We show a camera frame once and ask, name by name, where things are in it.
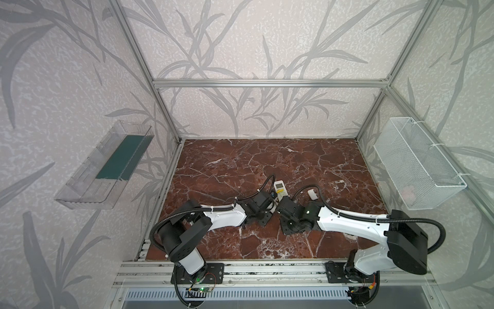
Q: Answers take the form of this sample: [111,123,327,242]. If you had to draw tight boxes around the white battery cover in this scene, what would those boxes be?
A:
[307,189,319,201]

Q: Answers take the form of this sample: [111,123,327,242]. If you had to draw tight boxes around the white remote control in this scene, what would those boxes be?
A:
[274,180,288,200]

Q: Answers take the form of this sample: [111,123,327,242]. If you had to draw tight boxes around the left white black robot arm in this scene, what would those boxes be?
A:
[149,189,276,284]

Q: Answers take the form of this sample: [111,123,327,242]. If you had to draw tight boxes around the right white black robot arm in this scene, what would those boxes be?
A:
[277,196,446,276]

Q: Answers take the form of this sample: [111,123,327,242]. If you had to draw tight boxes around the aluminium mounting rail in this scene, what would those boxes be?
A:
[112,259,437,288]

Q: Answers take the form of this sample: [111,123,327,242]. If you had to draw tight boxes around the white wire mesh basket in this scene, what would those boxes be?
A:
[374,117,467,210]

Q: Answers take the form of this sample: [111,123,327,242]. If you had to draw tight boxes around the aluminium frame crossbar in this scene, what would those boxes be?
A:
[153,79,387,89]

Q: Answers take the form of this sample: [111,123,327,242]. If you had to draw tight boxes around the clear plastic wall bin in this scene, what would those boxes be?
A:
[55,121,154,210]

